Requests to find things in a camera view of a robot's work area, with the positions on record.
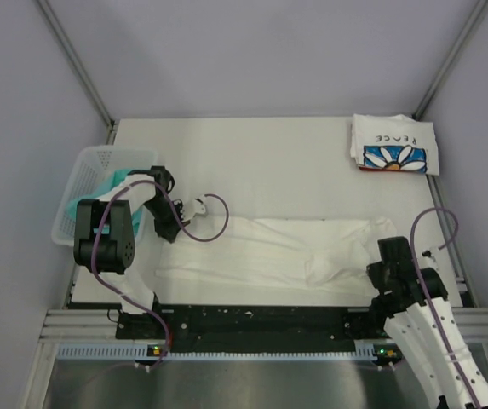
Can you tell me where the white floral print t-shirt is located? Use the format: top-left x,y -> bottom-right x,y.
155,216 -> 397,297

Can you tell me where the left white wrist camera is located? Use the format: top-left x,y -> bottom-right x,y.
183,195 -> 208,221

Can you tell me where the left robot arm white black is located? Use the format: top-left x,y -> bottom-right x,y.
73,166 -> 185,338

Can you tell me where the left aluminium corner post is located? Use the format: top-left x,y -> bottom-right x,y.
33,0 -> 114,128

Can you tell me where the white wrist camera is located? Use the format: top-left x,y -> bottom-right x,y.
422,248 -> 439,271
183,195 -> 208,221

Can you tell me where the folded white daisy t-shirt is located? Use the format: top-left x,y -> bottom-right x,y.
350,114 -> 440,176

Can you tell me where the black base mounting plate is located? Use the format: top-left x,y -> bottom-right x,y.
116,303 -> 388,354

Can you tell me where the aluminium front frame rail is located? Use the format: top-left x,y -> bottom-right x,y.
41,307 -> 488,342

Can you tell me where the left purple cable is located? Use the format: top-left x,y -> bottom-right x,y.
92,181 -> 231,372

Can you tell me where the grey slotted cable duct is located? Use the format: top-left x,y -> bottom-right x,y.
56,343 -> 399,363

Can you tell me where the teal t-shirt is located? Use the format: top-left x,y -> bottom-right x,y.
65,169 -> 143,235

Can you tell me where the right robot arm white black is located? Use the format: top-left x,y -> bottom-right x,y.
367,237 -> 488,408

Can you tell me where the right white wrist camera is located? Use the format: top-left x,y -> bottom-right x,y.
422,248 -> 439,271

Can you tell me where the aluminium corner post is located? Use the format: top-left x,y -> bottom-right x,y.
411,0 -> 488,121
33,0 -> 114,128

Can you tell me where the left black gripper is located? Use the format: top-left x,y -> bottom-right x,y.
143,197 -> 190,243

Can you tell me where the white plastic laundry basket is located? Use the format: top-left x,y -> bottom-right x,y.
51,145 -> 158,246

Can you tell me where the right aluminium corner post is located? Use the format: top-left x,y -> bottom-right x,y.
411,0 -> 488,121

